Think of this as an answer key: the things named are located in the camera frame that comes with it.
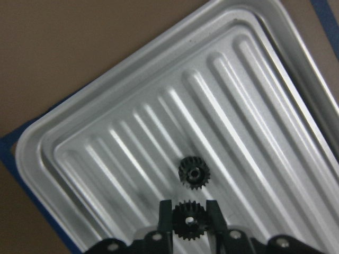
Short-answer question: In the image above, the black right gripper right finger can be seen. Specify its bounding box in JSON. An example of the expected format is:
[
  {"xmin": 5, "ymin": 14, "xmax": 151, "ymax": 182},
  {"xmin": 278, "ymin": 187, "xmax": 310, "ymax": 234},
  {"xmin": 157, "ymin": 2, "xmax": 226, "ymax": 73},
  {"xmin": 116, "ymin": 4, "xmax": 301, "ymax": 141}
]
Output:
[{"xmin": 206, "ymin": 200, "xmax": 321, "ymax": 254}]

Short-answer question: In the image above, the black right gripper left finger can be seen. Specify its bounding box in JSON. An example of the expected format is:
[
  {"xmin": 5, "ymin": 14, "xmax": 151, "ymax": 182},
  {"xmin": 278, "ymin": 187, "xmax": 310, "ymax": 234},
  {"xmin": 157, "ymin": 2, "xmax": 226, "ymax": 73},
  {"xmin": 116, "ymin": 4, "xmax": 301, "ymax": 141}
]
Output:
[{"xmin": 88, "ymin": 200, "xmax": 173, "ymax": 253}]

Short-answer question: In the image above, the silver ribbed metal tray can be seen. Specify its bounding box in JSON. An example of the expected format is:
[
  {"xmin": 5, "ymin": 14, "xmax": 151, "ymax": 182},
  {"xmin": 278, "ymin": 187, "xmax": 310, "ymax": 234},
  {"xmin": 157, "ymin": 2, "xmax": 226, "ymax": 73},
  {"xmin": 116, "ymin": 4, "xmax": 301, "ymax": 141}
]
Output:
[{"xmin": 15, "ymin": 1, "xmax": 338, "ymax": 253}]

